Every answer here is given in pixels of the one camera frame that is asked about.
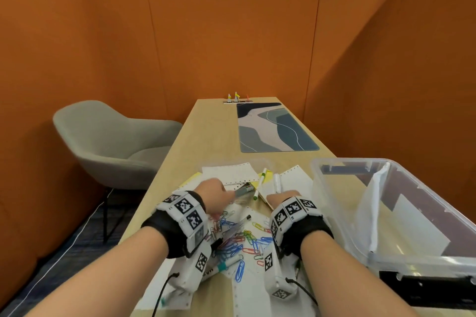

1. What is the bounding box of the stack of white perforated papers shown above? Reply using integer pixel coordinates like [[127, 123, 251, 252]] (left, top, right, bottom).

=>
[[133, 161, 317, 317]]

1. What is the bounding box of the grey marker pen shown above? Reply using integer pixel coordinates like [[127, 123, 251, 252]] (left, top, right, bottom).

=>
[[233, 183, 256, 199]]

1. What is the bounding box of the person's right hand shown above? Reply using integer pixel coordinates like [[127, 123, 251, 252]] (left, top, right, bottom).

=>
[[266, 189, 302, 213]]

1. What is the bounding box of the person's left hand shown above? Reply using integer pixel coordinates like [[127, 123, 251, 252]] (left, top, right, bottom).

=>
[[193, 178, 237, 217]]

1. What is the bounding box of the black camera cable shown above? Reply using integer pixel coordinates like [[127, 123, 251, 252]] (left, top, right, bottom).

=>
[[285, 277, 319, 306], [150, 272, 180, 317]]

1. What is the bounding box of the black wristband with marker tags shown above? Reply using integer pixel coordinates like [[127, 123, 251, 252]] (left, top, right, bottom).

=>
[[268, 196, 334, 258], [140, 190, 209, 259]]

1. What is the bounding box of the grey armchair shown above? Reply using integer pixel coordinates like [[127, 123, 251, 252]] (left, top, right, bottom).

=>
[[53, 100, 183, 243]]

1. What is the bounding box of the patterned desk mat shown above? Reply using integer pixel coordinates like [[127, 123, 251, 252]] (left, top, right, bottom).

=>
[[236, 102, 320, 154]]

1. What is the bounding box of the white teal marker pen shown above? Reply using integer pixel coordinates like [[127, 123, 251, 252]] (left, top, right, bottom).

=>
[[202, 256, 243, 283]]

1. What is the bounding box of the clear plastic lid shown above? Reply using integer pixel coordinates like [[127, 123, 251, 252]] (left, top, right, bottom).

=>
[[200, 158, 278, 195]]

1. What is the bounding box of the green white marker pen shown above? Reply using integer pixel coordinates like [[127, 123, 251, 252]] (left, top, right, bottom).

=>
[[253, 167, 268, 201]]

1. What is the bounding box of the white wrist camera unit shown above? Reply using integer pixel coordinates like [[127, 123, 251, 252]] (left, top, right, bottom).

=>
[[263, 242, 300, 301], [169, 242, 213, 295]]

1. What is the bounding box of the person's right forearm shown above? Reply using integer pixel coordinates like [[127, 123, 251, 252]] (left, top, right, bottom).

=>
[[299, 231, 421, 317]]

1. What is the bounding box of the person's left forearm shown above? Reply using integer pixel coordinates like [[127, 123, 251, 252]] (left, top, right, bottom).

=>
[[22, 225, 168, 317]]

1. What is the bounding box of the white card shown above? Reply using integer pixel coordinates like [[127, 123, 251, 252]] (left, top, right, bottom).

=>
[[390, 193, 451, 258]]

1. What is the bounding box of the pile of coloured paper clips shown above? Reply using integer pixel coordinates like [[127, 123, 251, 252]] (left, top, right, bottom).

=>
[[206, 211, 276, 284]]

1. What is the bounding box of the clear plastic storage bin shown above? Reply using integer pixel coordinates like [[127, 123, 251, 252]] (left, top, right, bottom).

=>
[[310, 157, 476, 308]]

